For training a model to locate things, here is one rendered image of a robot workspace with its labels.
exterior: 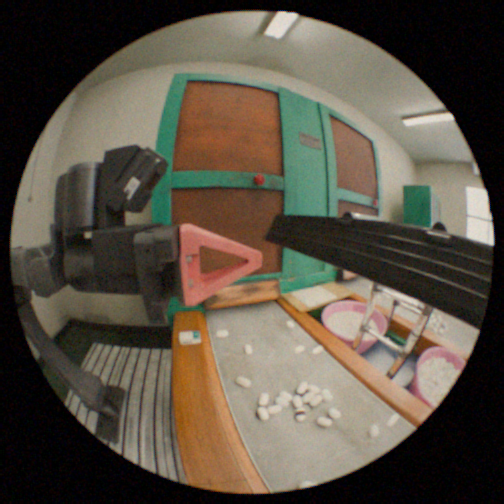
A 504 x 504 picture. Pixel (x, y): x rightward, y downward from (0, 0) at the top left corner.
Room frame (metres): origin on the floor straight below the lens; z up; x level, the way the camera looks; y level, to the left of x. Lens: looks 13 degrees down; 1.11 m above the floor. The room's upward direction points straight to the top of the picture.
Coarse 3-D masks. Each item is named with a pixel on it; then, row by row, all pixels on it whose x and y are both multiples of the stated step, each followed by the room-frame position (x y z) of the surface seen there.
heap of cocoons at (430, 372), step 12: (432, 360) 0.10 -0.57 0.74; (444, 360) 0.06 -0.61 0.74; (420, 372) 0.10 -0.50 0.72; (432, 372) 0.06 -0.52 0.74; (444, 372) 0.02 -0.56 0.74; (456, 372) -0.02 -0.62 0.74; (432, 384) 0.02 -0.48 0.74; (444, 384) -0.01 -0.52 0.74; (432, 396) -0.01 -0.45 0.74; (444, 396) -0.05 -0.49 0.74
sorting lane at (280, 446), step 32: (224, 320) 0.50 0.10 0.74; (256, 320) 0.50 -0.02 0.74; (288, 320) 0.49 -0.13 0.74; (224, 352) 0.33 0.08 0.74; (256, 352) 0.34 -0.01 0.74; (288, 352) 0.33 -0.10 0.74; (320, 352) 0.31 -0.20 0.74; (224, 384) 0.22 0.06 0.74; (256, 384) 0.22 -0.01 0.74; (288, 384) 0.22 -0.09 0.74; (320, 384) 0.20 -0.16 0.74; (352, 384) 0.17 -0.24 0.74; (256, 416) 0.13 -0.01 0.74; (288, 416) 0.12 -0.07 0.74; (320, 416) 0.11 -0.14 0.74; (352, 416) 0.08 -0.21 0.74; (384, 416) 0.04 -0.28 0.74; (256, 448) 0.05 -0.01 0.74; (288, 448) 0.04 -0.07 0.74; (320, 448) 0.03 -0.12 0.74; (352, 448) 0.00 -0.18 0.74; (384, 448) -0.04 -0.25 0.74; (288, 480) -0.04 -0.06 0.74; (320, 480) -0.05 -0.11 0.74
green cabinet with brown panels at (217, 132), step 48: (192, 96) 0.53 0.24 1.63; (240, 96) 0.60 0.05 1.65; (288, 96) 0.67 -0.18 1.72; (192, 144) 0.54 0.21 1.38; (240, 144) 0.60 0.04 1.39; (288, 144) 0.66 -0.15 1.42; (336, 144) 0.78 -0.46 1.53; (192, 192) 0.54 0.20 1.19; (240, 192) 0.60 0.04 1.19; (288, 192) 0.65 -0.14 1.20; (336, 192) 0.75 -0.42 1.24; (240, 240) 0.60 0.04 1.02
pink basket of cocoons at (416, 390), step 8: (424, 352) 0.14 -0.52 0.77; (432, 352) 0.12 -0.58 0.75; (448, 352) 0.07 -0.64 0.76; (424, 360) 0.12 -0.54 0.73; (448, 360) 0.04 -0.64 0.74; (416, 368) 0.11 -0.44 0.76; (456, 368) -0.01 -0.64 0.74; (416, 376) 0.08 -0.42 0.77; (416, 384) 0.06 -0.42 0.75; (416, 392) 0.04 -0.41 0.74; (424, 400) 0.00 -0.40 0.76; (432, 408) -0.04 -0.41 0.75
